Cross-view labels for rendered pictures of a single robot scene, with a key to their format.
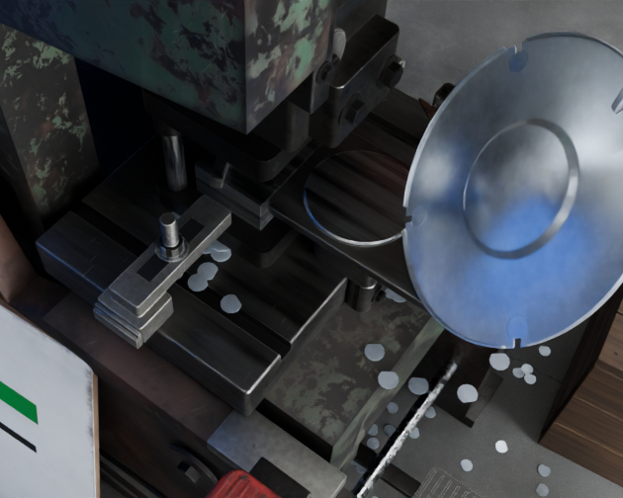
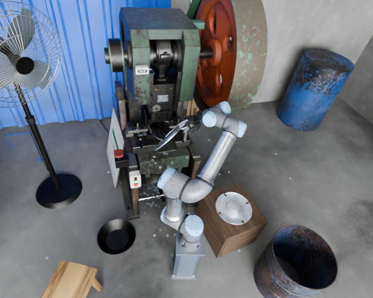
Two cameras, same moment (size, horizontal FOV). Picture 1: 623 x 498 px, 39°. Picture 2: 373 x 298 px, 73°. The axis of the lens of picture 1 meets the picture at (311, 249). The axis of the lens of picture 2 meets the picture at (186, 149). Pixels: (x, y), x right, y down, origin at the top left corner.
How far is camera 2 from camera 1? 1.19 m
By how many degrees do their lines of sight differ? 25
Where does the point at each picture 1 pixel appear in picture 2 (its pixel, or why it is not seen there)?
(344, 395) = (145, 158)
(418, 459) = not seen: hidden behind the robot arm
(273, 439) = (133, 157)
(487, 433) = (188, 210)
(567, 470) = not seen: hidden behind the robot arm
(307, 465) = (134, 161)
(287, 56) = (141, 99)
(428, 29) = (238, 148)
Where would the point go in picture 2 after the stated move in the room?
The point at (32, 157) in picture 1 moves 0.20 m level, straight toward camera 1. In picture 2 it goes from (131, 111) to (121, 126)
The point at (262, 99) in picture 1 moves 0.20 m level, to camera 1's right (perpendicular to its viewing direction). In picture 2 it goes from (137, 102) to (160, 117)
